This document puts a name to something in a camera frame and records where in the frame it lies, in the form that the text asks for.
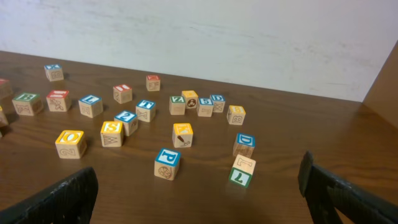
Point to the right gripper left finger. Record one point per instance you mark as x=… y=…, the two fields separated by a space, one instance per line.
x=70 y=200

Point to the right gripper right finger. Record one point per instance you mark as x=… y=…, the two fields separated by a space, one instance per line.
x=327 y=194

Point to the green B block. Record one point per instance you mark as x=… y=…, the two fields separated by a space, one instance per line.
x=27 y=104

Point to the yellow O block right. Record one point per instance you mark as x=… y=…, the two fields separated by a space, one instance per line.
x=71 y=144

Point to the yellow S block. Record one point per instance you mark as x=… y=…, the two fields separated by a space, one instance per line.
x=112 y=134

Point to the green 7 block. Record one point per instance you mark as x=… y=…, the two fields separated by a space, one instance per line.
x=242 y=171

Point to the blue D block right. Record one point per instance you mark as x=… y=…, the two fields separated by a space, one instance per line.
x=244 y=145

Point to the blue d block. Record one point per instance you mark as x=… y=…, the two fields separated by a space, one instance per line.
x=218 y=103
x=244 y=145

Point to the blue L block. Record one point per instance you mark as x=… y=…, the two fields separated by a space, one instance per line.
x=91 y=105

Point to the blue 2 block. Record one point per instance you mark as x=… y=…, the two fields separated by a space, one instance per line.
x=129 y=120

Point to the blue P block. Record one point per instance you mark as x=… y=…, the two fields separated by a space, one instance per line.
x=167 y=163

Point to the red I block centre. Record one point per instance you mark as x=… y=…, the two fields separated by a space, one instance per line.
x=59 y=101

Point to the red i block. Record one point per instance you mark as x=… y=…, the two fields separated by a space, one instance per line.
x=59 y=101
x=122 y=93

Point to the blue T block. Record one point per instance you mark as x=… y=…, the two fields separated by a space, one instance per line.
x=146 y=110

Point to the red I block upper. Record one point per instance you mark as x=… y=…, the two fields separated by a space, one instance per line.
x=122 y=93

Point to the yellow B block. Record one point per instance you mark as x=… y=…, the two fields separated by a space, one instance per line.
x=235 y=115

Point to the yellow K block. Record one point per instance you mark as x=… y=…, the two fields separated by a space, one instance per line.
x=182 y=135

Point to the blue X block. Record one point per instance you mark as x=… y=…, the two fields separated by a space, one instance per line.
x=54 y=72

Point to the blue D block upper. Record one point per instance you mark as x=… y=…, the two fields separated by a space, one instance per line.
x=218 y=103

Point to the green Z block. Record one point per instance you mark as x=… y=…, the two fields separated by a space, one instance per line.
x=177 y=105

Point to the red H block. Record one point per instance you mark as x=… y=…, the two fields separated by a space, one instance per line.
x=152 y=82

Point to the blue 5 block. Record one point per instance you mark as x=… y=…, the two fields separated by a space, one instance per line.
x=205 y=107

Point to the yellow block with picture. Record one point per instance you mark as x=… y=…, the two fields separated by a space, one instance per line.
x=191 y=98

